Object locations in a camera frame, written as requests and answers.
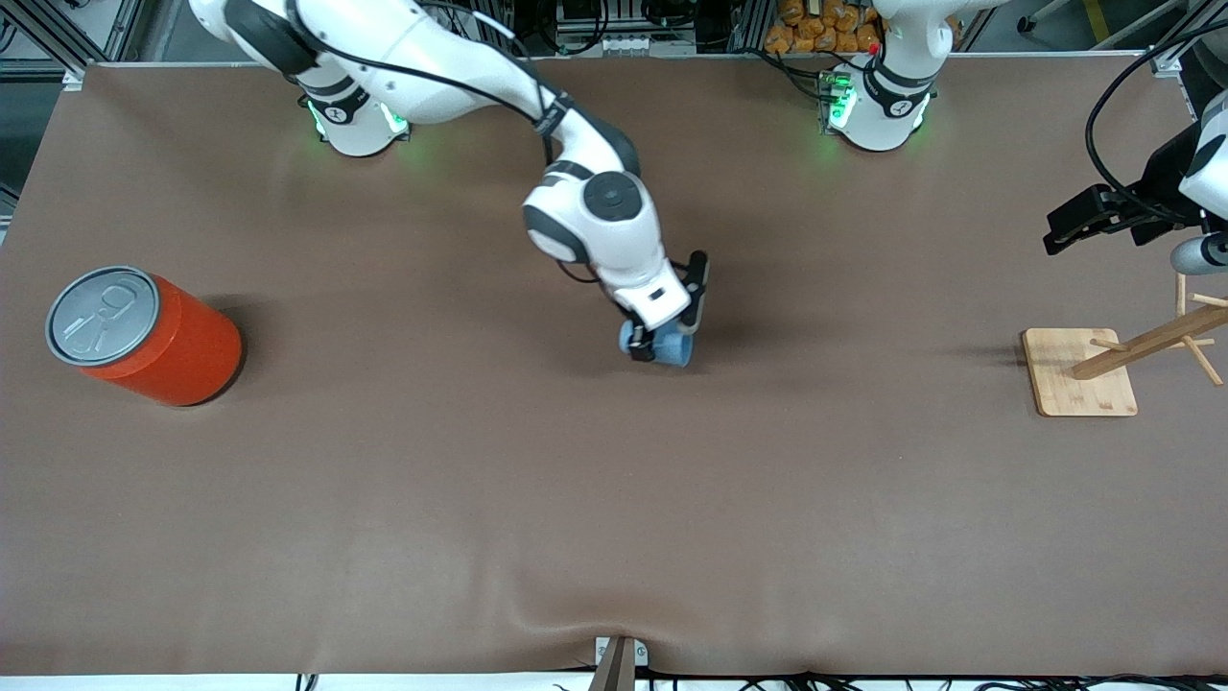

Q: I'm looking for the blue plastic cup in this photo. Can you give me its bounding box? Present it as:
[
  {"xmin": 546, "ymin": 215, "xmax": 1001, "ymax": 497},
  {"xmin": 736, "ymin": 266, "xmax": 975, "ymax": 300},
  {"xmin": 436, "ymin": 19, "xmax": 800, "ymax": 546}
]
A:
[{"xmin": 619, "ymin": 320, "xmax": 695, "ymax": 369}]

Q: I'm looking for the brown table mat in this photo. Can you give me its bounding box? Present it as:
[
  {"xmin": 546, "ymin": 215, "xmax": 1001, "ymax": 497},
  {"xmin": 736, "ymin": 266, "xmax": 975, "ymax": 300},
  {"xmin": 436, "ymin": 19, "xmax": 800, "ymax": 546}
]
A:
[{"xmin": 0, "ymin": 53, "xmax": 1228, "ymax": 678}]

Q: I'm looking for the wooden mug tree stand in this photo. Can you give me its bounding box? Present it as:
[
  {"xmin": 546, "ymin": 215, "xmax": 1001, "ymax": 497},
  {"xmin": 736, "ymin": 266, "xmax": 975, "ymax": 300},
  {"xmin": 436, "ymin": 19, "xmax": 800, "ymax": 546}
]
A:
[{"xmin": 1022, "ymin": 274, "xmax": 1228, "ymax": 417}]

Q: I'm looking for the bag of orange snacks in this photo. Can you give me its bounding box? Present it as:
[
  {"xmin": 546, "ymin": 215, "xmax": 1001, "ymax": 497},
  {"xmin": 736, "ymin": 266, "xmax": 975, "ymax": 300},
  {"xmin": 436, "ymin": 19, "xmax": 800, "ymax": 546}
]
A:
[{"xmin": 765, "ymin": 0, "xmax": 884, "ymax": 55}]

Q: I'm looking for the orange can with grey lid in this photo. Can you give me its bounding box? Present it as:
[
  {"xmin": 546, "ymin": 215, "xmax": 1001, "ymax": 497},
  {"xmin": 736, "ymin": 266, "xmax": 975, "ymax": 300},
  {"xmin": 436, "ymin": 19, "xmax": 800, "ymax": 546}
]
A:
[{"xmin": 45, "ymin": 266, "xmax": 244, "ymax": 408}]

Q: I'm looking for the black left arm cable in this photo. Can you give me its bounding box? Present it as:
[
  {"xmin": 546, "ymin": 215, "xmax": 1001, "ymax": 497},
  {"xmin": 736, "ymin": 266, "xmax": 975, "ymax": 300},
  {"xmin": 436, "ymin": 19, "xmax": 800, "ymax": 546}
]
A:
[{"xmin": 1085, "ymin": 19, "xmax": 1228, "ymax": 207}]

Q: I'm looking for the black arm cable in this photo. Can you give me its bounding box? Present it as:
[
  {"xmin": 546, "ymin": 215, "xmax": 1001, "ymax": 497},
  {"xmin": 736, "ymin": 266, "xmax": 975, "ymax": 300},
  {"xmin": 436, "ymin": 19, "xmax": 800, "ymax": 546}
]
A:
[
  {"xmin": 1085, "ymin": 19, "xmax": 1228, "ymax": 207},
  {"xmin": 293, "ymin": 0, "xmax": 562, "ymax": 164}
]

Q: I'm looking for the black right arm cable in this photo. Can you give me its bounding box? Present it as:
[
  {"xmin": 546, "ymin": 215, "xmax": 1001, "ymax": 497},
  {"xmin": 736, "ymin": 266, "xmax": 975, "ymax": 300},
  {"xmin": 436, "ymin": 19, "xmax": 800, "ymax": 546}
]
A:
[{"xmin": 293, "ymin": 0, "xmax": 562, "ymax": 164}]

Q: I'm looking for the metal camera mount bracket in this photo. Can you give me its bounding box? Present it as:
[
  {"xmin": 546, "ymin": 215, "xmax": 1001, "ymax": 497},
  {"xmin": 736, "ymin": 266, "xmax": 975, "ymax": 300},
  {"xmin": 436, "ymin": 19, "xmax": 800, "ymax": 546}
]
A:
[{"xmin": 588, "ymin": 635, "xmax": 649, "ymax": 691}]

